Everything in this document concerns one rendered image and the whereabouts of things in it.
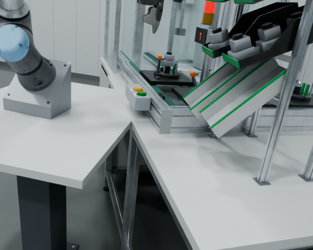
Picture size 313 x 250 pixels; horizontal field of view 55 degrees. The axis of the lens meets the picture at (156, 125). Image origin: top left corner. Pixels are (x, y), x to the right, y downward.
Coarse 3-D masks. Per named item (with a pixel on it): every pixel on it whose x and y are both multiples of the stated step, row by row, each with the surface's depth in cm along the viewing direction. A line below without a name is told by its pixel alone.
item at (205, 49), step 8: (264, 8) 100; (272, 8) 100; (280, 8) 88; (288, 8) 88; (248, 16) 100; (256, 16) 100; (264, 16) 88; (272, 16) 88; (240, 24) 101; (248, 24) 101; (256, 24) 89; (232, 32) 102; (240, 32) 102; (248, 32) 90; (256, 32) 90; (208, 48) 103; (224, 48) 91; (216, 56) 91
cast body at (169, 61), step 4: (168, 52) 156; (164, 56) 157; (168, 56) 155; (172, 56) 155; (164, 60) 156; (168, 60) 156; (172, 60) 156; (164, 64) 156; (168, 64) 157; (172, 64) 157
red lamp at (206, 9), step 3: (207, 3) 135; (210, 3) 135; (213, 3) 135; (207, 6) 136; (210, 6) 135; (213, 6) 136; (204, 9) 138; (207, 9) 136; (210, 9) 136; (213, 9) 136; (210, 12) 136; (213, 12) 137
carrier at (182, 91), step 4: (172, 88) 139; (176, 88) 138; (180, 88) 139; (184, 88) 140; (188, 88) 141; (192, 88) 134; (176, 92) 134; (180, 92) 133; (184, 92) 134; (180, 96) 130; (184, 100) 125
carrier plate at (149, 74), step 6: (144, 72) 162; (150, 72) 164; (150, 78) 151; (162, 78) 154; (180, 78) 158; (186, 78) 160; (156, 84) 149; (162, 84) 149; (168, 84) 150; (174, 84) 151; (180, 84) 152; (186, 84) 153; (192, 84) 154
